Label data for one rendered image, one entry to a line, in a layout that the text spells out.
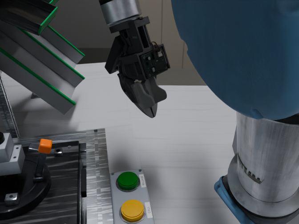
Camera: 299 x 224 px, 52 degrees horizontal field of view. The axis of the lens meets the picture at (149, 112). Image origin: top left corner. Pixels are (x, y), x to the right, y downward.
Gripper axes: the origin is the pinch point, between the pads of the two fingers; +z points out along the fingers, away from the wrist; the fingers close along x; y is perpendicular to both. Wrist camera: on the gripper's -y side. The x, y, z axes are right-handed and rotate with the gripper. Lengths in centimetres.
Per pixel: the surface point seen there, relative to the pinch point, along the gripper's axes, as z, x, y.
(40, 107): -3.5, -8.5, -46.0
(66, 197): 5.8, -24.6, 1.7
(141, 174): 9.0, -10.3, 5.3
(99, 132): 2.0, -8.6, -10.2
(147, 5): -30, 152, -170
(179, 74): 40, 164, -168
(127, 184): 8.2, -14.6, 6.5
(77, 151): 2.2, -16.4, -6.8
